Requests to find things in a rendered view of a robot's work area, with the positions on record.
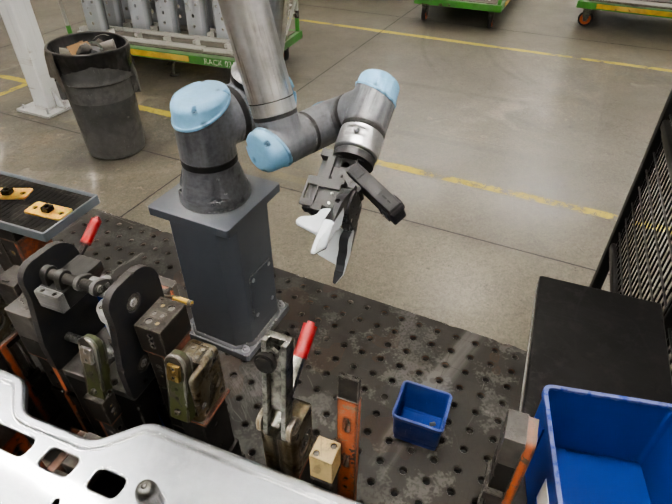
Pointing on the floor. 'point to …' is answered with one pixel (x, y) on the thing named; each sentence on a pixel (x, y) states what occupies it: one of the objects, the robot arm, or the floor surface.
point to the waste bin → (99, 90)
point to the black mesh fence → (612, 260)
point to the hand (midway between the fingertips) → (328, 272)
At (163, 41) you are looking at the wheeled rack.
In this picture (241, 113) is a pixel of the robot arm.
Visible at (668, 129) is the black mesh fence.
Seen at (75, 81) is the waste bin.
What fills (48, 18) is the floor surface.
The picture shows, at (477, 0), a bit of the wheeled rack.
